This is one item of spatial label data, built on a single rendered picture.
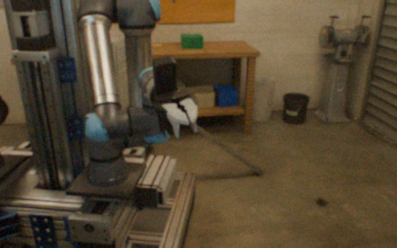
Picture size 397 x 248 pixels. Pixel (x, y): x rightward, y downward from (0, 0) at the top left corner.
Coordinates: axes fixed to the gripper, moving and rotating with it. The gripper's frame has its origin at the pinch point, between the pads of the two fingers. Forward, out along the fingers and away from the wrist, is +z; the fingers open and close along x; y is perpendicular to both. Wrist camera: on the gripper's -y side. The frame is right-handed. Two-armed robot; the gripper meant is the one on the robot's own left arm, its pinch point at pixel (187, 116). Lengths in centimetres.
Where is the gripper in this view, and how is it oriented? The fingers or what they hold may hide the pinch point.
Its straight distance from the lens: 65.9
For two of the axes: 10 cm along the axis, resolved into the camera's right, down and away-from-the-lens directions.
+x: -9.4, 2.4, -2.4
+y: 1.2, 9.0, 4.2
